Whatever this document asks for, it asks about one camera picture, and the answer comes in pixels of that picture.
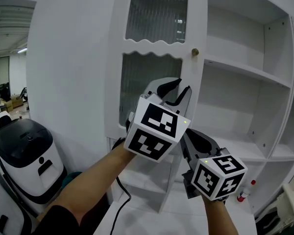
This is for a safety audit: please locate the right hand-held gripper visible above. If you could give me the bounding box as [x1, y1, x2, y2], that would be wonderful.
[180, 128, 248, 202]

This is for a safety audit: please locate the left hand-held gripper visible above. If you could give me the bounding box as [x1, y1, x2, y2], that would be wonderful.
[123, 77, 194, 163]

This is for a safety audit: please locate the white cabinet door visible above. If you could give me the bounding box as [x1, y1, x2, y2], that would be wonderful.
[104, 0, 208, 139]

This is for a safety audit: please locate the person's left forearm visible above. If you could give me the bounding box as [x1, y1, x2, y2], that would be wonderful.
[43, 141, 138, 227]

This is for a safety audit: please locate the person's right forearm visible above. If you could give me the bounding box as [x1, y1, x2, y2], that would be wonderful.
[202, 194, 239, 235]

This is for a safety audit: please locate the white open shelf unit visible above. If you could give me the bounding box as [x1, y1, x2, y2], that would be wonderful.
[94, 0, 294, 235]

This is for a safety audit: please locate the red-capped plastic bottle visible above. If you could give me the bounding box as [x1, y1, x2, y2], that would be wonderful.
[236, 179, 257, 203]

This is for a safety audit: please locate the person's black sleeve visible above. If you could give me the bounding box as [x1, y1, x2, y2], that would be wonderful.
[31, 204, 89, 235]

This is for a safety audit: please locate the tan cardboard box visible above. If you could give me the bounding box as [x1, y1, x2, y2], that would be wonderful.
[0, 94, 24, 113]

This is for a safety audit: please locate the white and black service robot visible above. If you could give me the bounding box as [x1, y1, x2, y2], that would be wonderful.
[0, 172, 23, 235]
[0, 118, 68, 205]

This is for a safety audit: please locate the black cable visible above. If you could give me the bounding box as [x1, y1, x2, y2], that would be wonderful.
[109, 175, 132, 235]

